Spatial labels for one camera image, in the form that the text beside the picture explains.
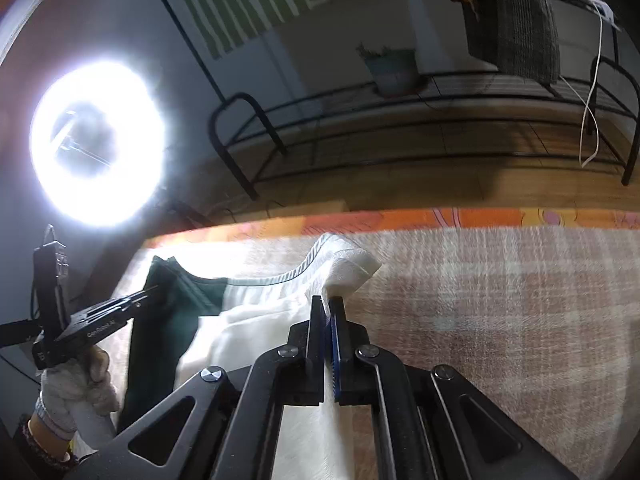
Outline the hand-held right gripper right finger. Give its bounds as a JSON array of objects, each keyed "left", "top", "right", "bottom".
[{"left": 327, "top": 296, "right": 578, "bottom": 480}]

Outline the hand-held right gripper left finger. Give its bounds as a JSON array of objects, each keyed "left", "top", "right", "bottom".
[{"left": 65, "top": 295, "right": 327, "bottom": 480}]

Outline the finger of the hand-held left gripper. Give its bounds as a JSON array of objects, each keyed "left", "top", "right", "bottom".
[{"left": 90, "top": 285, "right": 166, "bottom": 320}]

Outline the green and white printed T-shirt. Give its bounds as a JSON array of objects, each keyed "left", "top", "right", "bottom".
[{"left": 112, "top": 232, "right": 383, "bottom": 480}]

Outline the person's left forearm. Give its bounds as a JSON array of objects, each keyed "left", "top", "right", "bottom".
[{"left": 17, "top": 410, "right": 81, "bottom": 471}]

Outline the black metal clothes rack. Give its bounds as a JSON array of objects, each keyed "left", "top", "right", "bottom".
[{"left": 140, "top": 0, "right": 640, "bottom": 201}]

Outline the person's left hand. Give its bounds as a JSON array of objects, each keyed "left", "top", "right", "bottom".
[{"left": 35, "top": 349, "right": 119, "bottom": 442}]

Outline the beige checked blanket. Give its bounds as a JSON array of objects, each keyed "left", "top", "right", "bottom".
[{"left": 107, "top": 225, "right": 640, "bottom": 480}]

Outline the orange printed bed sheet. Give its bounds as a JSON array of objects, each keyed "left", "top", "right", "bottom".
[{"left": 142, "top": 207, "right": 640, "bottom": 251}]

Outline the potted plant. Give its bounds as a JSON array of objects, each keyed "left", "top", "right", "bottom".
[{"left": 356, "top": 44, "right": 420, "bottom": 98}]

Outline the green striped white cloth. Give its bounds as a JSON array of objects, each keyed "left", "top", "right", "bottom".
[{"left": 160, "top": 0, "right": 331, "bottom": 60}]

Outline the grey tweed coat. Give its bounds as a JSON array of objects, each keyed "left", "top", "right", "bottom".
[{"left": 465, "top": 0, "right": 561, "bottom": 85}]

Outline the dark bead bracelet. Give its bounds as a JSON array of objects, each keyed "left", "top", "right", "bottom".
[{"left": 19, "top": 414, "right": 78, "bottom": 467}]

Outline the ring light on stand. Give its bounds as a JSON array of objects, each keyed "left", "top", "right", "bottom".
[{"left": 29, "top": 50, "right": 216, "bottom": 228}]

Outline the white lamp cable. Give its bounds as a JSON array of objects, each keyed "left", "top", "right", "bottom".
[{"left": 557, "top": 10, "right": 606, "bottom": 168}]

